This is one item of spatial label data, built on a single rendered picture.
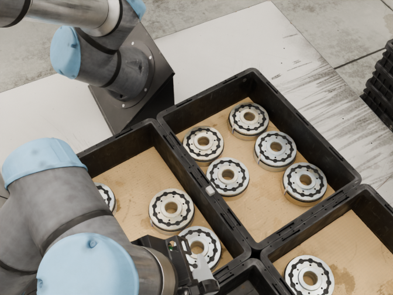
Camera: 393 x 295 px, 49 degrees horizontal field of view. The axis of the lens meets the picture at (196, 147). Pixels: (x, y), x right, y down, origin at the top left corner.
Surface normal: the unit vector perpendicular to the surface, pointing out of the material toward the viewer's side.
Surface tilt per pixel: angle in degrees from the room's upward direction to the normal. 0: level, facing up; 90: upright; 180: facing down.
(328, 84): 0
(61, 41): 50
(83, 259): 22
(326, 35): 0
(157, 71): 43
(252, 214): 0
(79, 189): 33
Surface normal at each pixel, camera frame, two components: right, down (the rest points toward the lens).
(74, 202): 0.28, -0.62
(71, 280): -0.26, -0.30
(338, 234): 0.01, -0.54
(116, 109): -0.59, -0.13
